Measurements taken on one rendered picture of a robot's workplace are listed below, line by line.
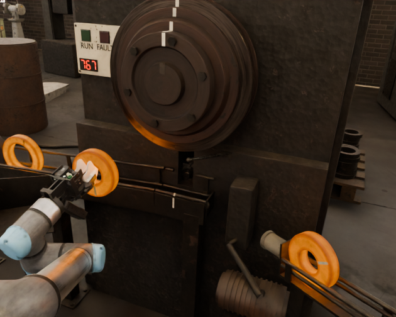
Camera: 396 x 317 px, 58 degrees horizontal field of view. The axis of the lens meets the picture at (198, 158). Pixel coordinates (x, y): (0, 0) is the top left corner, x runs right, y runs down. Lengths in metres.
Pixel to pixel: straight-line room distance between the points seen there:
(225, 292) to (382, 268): 1.31
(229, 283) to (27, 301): 0.69
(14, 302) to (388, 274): 1.98
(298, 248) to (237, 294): 0.26
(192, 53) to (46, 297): 0.66
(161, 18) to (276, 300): 0.89
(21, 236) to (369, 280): 1.77
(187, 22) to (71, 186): 0.55
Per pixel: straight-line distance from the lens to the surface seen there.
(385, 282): 2.26
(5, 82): 3.87
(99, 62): 1.41
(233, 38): 1.03
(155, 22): 1.08
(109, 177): 1.13
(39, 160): 1.61
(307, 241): 1.02
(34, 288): 0.70
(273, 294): 1.19
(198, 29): 1.03
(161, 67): 1.02
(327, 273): 1.01
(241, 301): 1.20
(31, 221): 0.99
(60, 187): 1.04
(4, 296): 0.67
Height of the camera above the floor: 1.34
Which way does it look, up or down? 24 degrees down
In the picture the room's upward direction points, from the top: 3 degrees clockwise
